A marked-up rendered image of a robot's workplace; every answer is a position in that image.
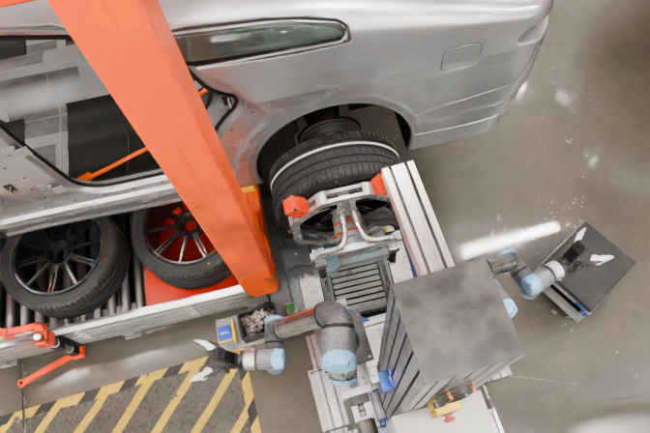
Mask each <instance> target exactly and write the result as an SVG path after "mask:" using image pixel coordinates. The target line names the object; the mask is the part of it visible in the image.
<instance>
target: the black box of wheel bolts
mask: <svg viewBox="0 0 650 433"><path fill-rule="evenodd" d="M269 315H279V314H278V311H277V308H276V306H275V303H274V302H272V303H267V304H264V305H261V306H258V307H254V308H251V309H248V310H244V311H241V312H238V313H236V317H237V322H238V326H239V331H240V335H241V339H242V340H243V341H244V342H245V343H246V344H247V343H251V342H254V341H256V340H260V339H263V338H265V328H264V326H265V319H266V317H267V316H269Z"/></svg>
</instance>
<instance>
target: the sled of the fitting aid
mask: <svg viewBox="0 0 650 433"><path fill-rule="evenodd" d="M386 232H388V230H387V227H385V228H383V229H382V230H380V231H378V232H377V236H378V237H380V236H384V233H386ZM388 257H389V251H388V248H387V245H382V246H381V249H380V250H377V251H373V252H369V253H364V254H360V255H355V256H351V257H347V258H342V259H339V266H340V269H343V268H347V267H352V266H356V265H360V264H365V263H368V262H372V261H377V260H381V259H385V258H388Z"/></svg>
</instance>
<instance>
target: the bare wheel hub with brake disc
mask: <svg viewBox="0 0 650 433"><path fill-rule="evenodd" d="M349 130H352V131H354V130H358V131H360V128H359V126H358V125H357V124H356V123H355V122H353V121H351V120H348V119H330V120H326V121H322V122H319V123H317V124H315V125H313V126H311V127H309V128H308V129H307V130H305V131H304V132H303V134H302V135H301V137H300V144H301V142H304V141H308V140H310V139H313V138H315V137H318V136H322V135H325V134H329V133H334V132H341V131H349Z"/></svg>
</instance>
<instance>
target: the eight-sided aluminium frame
mask: <svg viewBox="0 0 650 433"><path fill-rule="evenodd" d="M355 191H360V192H356V193H352V194H347V195H344V196H339V197H335V198H330V197H334V196H338V195H339V194H343V193H347V192H349V193H351V192H355ZM329 198H330V199H329ZM364 198H370V199H375V200H380V201H385V202H390V209H389V210H390V211H391V212H393V211H394V209H393V206H392V204H391V201H390V198H389V195H388V194H387V195H386V196H382V195H375V192H374V189H373V185H372V182H362V183H360V184H356V185H352V186H347V187H343V188H335V189H331V190H326V191H325V190H323V191H321V192H318V193H317V194H315V195H314V196H313V197H312V198H310V199H309V200H308V206H309V210H310V212H309V213H307V214H306V215H305V216H303V217H301V218H297V217H290V216H289V217H288V220H289V225H290V229H291V231H292V234H293V238H294V242H295V243H298V244H308V245H325V244H332V245H337V244H338V242H337V239H334V237H336V233H335V231H334V232H319V231H311V230H305V229H300V224H301V223H303V222H304V221H306V220H307V219H308V218H310V217H312V216H313V215H315V214H316V213H318V212H319V211H321V210H322V209H324V208H326V207H329V206H334V205H338V204H340V203H346V202H350V201H354V200H359V199H364ZM372 226H374V225H373V224H371V225H369V226H364V229H365V232H366V234H367V235H368V236H373V234H375V233H376V232H378V231H380V230H382V229H383V228H385V227H387V226H388V225H384V226H374V227H372ZM309 237H311V238H309ZM316 238H319V239H316Z"/></svg>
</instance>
